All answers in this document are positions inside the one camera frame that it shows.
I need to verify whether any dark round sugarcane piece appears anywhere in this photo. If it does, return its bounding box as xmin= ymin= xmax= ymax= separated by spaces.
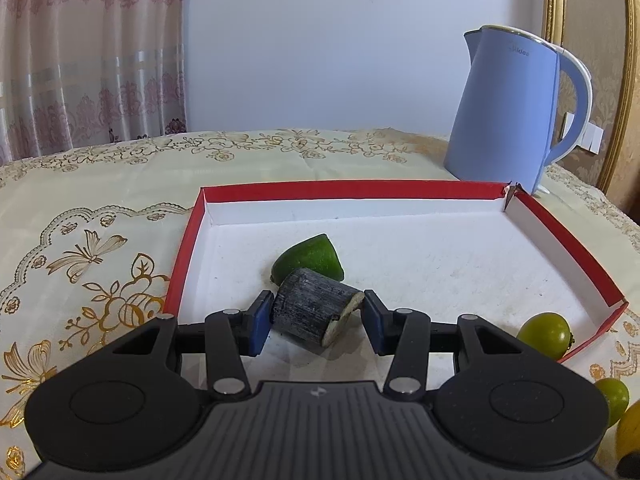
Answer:
xmin=272 ymin=269 xmax=364 ymax=348

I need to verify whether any yellow pepper-like fruit piece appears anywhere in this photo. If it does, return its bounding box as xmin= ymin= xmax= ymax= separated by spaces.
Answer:
xmin=615 ymin=401 xmax=640 ymax=460

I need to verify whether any red shallow cardboard tray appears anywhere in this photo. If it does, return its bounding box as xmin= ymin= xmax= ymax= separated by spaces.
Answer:
xmin=162 ymin=180 xmax=629 ymax=364

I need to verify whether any cucumber piece in tray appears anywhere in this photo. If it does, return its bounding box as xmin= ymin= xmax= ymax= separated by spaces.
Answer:
xmin=270 ymin=233 xmax=345 ymax=285

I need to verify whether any green tomato in tray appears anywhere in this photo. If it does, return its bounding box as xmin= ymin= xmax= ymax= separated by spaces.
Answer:
xmin=518 ymin=312 xmax=575 ymax=361

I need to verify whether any cream embroidered tablecloth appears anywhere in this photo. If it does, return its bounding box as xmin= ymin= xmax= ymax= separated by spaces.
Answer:
xmin=1 ymin=128 xmax=639 ymax=479

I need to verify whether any green tomato on cloth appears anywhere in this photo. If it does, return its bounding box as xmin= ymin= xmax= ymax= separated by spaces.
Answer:
xmin=594 ymin=377 xmax=629 ymax=427

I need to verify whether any blue electric kettle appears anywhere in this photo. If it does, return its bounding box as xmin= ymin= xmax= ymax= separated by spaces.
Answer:
xmin=444 ymin=25 xmax=593 ymax=194

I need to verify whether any pink floral curtain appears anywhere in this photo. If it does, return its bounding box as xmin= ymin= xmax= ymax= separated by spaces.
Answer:
xmin=1 ymin=0 xmax=186 ymax=164

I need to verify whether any gold framed headboard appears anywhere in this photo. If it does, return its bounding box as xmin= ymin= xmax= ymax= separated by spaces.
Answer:
xmin=541 ymin=0 xmax=639 ymax=220

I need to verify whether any white wall socket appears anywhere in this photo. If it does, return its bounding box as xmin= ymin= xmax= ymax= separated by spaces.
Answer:
xmin=562 ymin=113 xmax=604 ymax=155

